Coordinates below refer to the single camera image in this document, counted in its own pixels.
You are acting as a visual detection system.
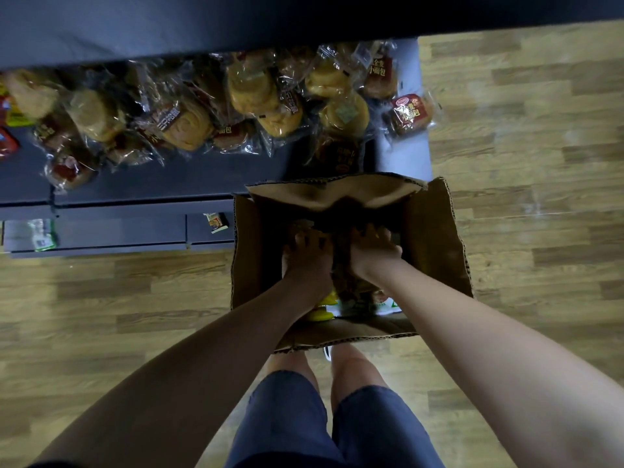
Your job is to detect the person's left hand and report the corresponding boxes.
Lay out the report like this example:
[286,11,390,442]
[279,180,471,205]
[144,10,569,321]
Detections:
[281,227,335,298]

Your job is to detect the person's right hand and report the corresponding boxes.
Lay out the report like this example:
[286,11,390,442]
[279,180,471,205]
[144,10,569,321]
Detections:
[348,223,405,284]

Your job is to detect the pile of yellow snacks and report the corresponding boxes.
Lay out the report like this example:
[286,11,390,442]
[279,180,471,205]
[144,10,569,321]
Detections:
[304,281,391,324]

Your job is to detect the brown cardboard box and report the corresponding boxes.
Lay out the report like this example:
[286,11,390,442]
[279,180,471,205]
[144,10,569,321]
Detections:
[229,172,475,356]

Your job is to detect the dark blue metal shelf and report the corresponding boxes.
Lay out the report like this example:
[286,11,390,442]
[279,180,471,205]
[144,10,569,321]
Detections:
[0,0,624,259]

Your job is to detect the person's right forearm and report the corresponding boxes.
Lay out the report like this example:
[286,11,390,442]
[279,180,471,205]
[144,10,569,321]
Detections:
[372,259,624,468]

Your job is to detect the person's left forearm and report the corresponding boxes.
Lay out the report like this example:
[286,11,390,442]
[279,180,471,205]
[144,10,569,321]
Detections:
[29,276,333,468]

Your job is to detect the person's left leg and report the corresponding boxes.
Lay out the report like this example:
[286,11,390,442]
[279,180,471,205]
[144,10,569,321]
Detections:
[263,350,320,396]

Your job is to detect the person's leg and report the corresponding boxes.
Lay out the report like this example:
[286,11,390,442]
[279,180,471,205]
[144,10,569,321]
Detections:
[263,350,320,396]
[330,343,389,415]

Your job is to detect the person's right leg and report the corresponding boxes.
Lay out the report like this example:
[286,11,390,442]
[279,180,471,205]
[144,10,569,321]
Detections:
[330,343,389,415]

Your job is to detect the small red white sachet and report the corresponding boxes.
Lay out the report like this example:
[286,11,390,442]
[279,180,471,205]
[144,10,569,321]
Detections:
[202,211,229,235]

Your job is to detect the red label pastry packet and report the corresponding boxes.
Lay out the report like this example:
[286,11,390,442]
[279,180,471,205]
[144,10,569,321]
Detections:
[382,90,440,140]

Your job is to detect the dark blue shorts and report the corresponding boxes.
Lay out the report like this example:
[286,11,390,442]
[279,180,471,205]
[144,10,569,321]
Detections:
[224,369,447,468]

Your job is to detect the pile of wrapped buns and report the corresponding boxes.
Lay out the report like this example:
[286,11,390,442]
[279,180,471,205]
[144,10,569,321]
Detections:
[4,40,401,191]

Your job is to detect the white green label packet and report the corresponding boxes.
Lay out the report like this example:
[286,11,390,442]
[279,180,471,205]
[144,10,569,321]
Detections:
[27,217,59,253]

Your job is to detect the pile of red orange packets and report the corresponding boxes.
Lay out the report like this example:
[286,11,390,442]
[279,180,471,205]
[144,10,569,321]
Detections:
[0,77,36,162]

